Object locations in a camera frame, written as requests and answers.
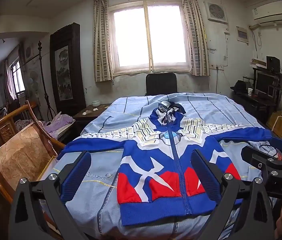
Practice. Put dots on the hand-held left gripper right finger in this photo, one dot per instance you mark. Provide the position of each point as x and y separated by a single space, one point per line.
206 177

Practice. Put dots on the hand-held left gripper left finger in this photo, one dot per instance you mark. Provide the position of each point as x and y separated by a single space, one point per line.
77 175

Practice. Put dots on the blue hooded zip jacket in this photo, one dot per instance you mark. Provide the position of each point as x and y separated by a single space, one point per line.
156 150

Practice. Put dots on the light blue striped bed sheet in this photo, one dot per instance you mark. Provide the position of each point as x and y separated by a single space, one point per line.
105 165

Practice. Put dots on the dark desk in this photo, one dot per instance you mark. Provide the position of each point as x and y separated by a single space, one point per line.
253 105

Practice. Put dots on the purple cloth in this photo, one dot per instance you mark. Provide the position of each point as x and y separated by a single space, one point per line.
55 125

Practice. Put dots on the dark wooden nightstand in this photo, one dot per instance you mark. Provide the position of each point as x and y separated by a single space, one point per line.
88 118

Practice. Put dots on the white paper cup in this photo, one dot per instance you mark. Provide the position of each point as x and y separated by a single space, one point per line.
250 92

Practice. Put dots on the wooden armchair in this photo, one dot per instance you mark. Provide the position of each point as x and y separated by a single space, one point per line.
18 150

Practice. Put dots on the computer monitor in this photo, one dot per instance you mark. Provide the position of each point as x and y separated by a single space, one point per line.
264 82

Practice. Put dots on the black monitor rack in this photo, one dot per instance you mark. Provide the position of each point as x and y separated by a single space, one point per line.
281 80

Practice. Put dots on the black hat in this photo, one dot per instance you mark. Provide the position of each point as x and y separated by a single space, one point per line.
238 86

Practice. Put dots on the black speaker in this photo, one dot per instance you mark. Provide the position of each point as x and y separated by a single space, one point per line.
273 63

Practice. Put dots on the long flat wooden box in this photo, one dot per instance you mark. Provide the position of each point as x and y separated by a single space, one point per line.
258 62

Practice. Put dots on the dark framed landscape painting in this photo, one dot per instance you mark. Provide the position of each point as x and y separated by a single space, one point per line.
64 75

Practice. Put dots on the dark wooden coat stand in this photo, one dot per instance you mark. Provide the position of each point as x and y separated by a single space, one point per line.
42 80

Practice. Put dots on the white standing fan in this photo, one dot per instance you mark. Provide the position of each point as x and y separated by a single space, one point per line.
33 82

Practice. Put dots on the black chair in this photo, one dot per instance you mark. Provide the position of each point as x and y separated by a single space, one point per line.
161 83

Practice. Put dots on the side room window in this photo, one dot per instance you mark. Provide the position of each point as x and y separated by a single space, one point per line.
14 77

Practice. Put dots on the white electrical panel box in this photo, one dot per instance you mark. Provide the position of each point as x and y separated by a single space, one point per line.
242 34

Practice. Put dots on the white air conditioner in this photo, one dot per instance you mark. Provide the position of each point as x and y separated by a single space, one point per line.
268 12

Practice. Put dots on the beige checked curtain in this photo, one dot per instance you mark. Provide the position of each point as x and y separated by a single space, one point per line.
196 35
102 42

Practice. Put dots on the bright double window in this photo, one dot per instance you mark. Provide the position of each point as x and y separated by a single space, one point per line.
148 35

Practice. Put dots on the wall socket strip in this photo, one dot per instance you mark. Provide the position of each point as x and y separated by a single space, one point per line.
217 67

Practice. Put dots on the white wall ventilation fan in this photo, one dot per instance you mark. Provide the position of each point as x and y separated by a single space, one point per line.
217 11

